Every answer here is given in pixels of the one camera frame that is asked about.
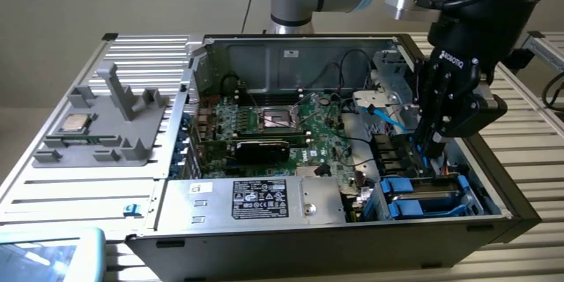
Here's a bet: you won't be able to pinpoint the CPU socket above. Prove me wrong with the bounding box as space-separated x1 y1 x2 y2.
258 105 303 131

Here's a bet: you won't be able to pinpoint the open black PC case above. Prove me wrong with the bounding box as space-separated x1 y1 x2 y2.
126 32 542 282

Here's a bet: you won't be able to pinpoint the silver CPU chip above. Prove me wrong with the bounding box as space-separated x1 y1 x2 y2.
59 113 94 133

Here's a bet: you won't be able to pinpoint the grey plastic parts rack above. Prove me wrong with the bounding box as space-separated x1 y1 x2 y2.
31 62 174 168

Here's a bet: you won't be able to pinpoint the white plastic drive bracket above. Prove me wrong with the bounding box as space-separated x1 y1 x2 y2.
351 89 391 108

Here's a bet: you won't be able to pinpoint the blue plastic latch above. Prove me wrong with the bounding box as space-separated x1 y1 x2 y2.
122 202 143 219

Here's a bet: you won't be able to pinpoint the black looped cable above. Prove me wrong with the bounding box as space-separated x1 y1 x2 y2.
540 72 564 112

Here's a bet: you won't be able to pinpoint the black RAM slots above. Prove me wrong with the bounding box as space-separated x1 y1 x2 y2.
235 88 312 105

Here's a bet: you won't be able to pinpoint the black power wire connector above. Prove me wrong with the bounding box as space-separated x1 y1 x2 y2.
434 168 458 188

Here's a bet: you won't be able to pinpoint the green RAM stick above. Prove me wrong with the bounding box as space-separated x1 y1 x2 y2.
55 133 119 142

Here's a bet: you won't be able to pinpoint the silver power supply unit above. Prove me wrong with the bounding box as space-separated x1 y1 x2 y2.
154 176 348 231

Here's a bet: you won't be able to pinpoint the aluminium profile frame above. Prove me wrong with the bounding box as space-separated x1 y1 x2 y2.
515 30 564 73

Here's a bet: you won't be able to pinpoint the black graphics card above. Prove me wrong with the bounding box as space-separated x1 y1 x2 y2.
235 139 292 165

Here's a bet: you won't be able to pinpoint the black disk bay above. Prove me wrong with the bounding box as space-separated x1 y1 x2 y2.
368 133 420 179

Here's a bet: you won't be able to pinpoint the blue SATA wire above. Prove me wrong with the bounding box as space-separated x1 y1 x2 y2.
362 104 407 135

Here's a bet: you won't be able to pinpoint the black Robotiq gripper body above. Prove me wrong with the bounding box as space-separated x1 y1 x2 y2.
426 0 547 98

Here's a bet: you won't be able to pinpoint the disk in blue caddy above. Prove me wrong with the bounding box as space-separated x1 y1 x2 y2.
390 189 471 221

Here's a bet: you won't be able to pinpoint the blue disk caddy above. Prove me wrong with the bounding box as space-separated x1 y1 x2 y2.
379 177 415 195

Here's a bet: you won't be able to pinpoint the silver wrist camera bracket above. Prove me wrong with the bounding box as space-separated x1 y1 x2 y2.
384 0 448 21

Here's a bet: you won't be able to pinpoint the silver metal drive cage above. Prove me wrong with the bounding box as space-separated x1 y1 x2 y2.
371 49 427 135

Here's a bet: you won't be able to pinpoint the teal teach pendant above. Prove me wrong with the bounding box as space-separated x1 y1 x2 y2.
0 227 108 282

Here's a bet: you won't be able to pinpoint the green motherboard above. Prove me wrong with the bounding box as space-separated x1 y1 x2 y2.
194 92 360 179

